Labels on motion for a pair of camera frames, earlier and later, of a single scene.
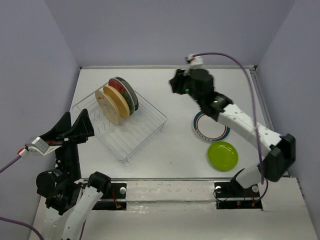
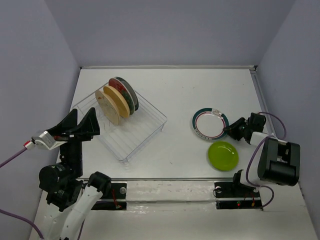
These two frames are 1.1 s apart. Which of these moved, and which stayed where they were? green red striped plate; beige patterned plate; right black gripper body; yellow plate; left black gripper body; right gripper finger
Moved: right black gripper body; right gripper finger
Stayed: green red striped plate; yellow plate; left black gripper body; beige patterned plate
